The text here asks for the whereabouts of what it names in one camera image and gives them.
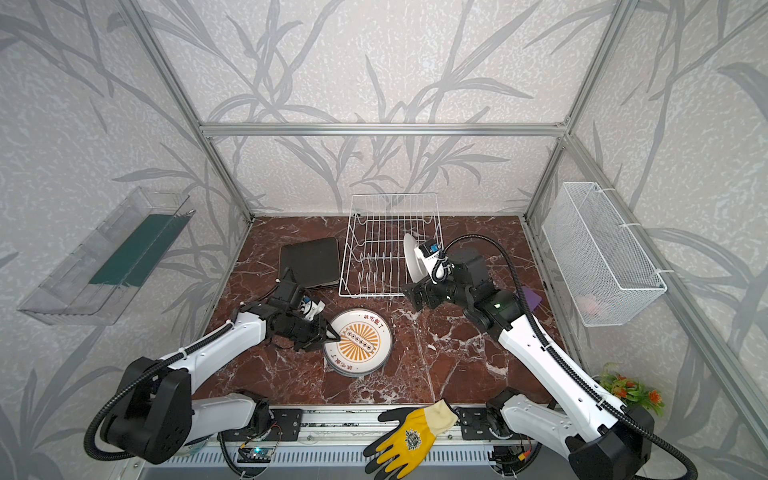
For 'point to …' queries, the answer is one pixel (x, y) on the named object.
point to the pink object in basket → (589, 303)
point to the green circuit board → (255, 455)
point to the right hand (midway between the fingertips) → (417, 268)
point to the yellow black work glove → (409, 440)
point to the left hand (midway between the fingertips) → (340, 330)
